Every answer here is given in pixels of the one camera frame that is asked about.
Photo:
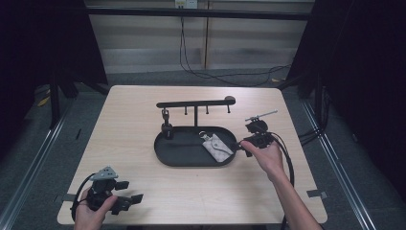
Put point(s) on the black key rack with tray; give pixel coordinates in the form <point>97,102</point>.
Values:
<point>185,150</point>

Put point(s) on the black metal stand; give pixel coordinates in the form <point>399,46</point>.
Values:
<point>55,102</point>

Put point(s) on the black horizontal frame bar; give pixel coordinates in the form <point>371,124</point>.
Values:
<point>198,13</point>

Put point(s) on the grey patterned key pouch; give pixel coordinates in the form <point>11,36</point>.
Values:
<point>218,147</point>

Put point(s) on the metal floor rail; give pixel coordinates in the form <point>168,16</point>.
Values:
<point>341,169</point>
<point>30,169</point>

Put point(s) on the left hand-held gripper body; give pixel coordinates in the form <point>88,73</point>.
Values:
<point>102,193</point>

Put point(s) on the grey tape strip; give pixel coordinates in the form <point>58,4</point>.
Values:
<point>68,197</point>
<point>316,193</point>

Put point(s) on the white wall power outlet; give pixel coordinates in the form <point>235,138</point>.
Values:
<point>186,4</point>

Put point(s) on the yellow scrap on floor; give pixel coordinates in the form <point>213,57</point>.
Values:
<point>43,101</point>

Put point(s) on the person's left hand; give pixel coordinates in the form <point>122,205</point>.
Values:
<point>87,218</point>

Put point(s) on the person's right hand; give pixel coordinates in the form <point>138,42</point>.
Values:
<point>269,159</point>

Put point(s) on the black curtain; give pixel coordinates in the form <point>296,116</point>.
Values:
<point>35,44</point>
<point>364,80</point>

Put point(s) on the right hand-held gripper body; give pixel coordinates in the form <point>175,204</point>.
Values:
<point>260,139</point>

